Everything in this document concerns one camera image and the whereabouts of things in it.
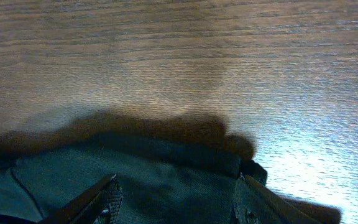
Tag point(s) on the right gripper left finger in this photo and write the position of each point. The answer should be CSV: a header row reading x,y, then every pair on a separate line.
x,y
100,204

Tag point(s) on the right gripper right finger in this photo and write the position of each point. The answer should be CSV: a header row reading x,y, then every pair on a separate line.
x,y
266,205

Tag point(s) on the black t-shirt with logo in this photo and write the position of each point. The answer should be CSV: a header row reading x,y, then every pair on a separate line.
x,y
155,180

